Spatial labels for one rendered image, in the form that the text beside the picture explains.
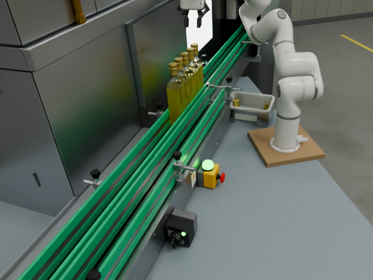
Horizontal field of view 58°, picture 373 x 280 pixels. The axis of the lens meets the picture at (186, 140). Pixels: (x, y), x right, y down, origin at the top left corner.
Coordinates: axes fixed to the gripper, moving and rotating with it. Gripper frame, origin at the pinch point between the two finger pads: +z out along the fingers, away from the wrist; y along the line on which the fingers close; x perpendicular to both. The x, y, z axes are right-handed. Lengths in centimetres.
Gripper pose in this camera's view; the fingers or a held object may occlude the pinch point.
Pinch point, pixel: (192, 23)
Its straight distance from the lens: 151.2
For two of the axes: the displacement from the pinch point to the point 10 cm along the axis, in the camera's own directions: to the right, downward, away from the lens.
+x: 3.8, -3.1, 8.7
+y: 9.3, 1.5, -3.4
